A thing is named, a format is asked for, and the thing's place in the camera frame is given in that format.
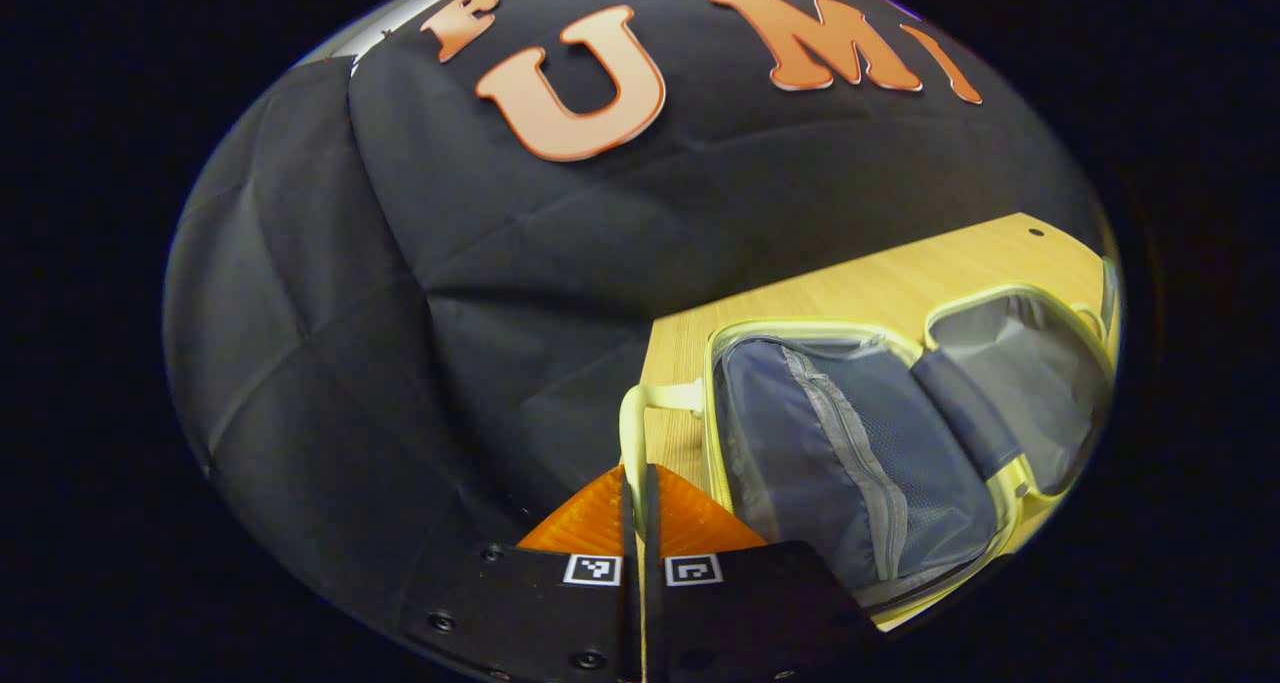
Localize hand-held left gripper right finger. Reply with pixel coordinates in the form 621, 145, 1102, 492
644, 463, 887, 683

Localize black backdrop cloth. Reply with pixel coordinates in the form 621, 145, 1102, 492
162, 0, 1106, 624

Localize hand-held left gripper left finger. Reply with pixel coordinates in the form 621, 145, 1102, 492
400, 465, 642, 683

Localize cream hard-shell suitcase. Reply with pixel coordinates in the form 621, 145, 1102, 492
617, 281, 1122, 633

